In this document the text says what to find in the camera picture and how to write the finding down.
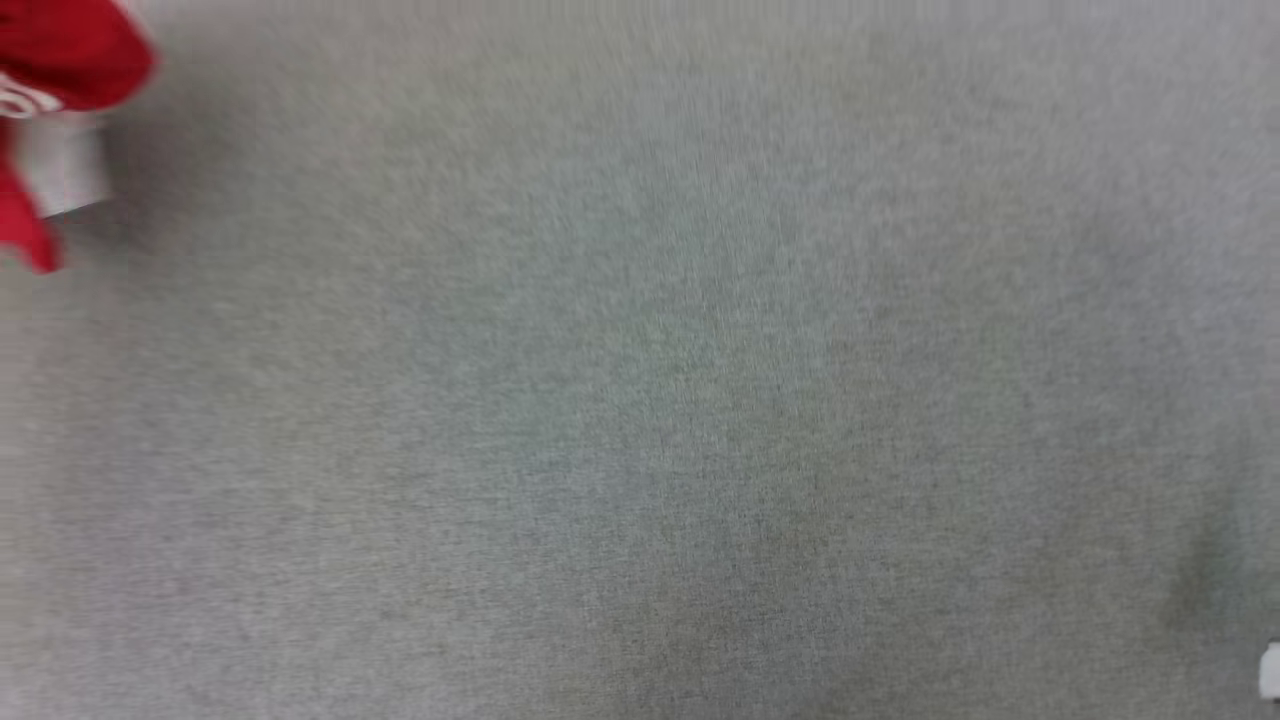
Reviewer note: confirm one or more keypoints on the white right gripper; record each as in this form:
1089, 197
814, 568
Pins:
1271, 672

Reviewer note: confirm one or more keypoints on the red basketball jersey white trim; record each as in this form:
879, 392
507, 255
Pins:
70, 50

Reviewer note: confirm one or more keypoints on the grey fabric sofa seat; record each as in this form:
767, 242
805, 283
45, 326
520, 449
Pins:
640, 400

